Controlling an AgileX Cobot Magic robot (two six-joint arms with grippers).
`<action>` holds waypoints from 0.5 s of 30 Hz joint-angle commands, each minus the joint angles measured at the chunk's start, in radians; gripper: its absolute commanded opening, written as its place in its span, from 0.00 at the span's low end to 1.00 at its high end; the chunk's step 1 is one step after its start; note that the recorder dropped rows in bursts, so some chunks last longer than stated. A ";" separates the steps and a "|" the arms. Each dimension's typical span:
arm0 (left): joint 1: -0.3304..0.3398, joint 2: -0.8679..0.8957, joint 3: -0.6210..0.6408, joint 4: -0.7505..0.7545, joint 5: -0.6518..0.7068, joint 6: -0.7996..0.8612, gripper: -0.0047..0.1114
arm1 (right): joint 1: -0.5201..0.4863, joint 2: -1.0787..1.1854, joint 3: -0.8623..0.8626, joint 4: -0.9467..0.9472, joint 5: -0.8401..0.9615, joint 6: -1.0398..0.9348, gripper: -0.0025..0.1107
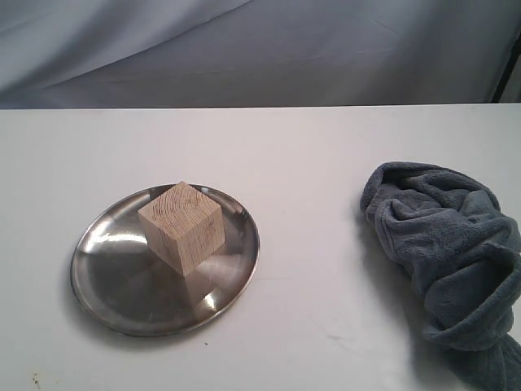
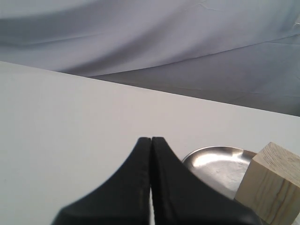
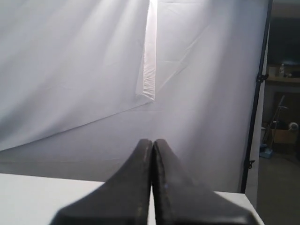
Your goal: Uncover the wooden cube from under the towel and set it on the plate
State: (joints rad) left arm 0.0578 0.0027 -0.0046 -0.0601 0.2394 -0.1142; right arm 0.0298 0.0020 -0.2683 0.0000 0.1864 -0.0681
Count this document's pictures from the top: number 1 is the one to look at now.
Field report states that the wooden cube block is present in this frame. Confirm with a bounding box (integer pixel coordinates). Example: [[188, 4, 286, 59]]
[[138, 182, 225, 276]]

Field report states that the grey backdrop cloth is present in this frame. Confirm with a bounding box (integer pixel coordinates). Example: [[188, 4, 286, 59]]
[[1, 1, 520, 108]]

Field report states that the round stainless steel plate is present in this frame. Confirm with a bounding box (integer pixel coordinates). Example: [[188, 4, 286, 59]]
[[70, 185, 261, 337]]

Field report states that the grey-blue fleece towel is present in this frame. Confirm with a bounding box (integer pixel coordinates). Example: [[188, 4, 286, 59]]
[[360, 161, 520, 390]]

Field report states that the black stand pole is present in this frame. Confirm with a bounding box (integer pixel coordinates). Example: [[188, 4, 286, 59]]
[[489, 28, 520, 103]]

